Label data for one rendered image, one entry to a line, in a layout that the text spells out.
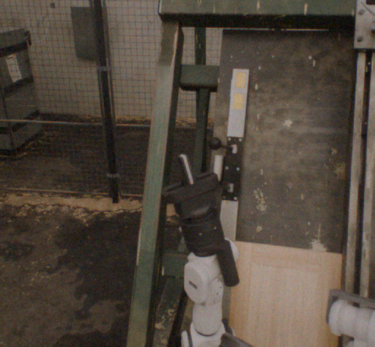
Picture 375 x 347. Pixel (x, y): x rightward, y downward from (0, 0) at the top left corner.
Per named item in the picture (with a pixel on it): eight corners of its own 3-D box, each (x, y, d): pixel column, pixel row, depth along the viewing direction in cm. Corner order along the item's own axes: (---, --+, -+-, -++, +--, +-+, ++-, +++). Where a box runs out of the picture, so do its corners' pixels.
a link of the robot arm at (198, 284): (209, 238, 88) (207, 278, 95) (183, 258, 83) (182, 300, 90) (232, 252, 85) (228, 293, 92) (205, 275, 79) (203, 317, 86)
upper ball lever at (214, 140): (230, 155, 120) (204, 148, 110) (231, 143, 121) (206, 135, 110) (240, 155, 118) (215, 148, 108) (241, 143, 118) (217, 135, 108)
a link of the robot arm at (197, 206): (155, 187, 83) (169, 234, 87) (168, 199, 75) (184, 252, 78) (206, 168, 87) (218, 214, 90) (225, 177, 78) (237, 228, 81)
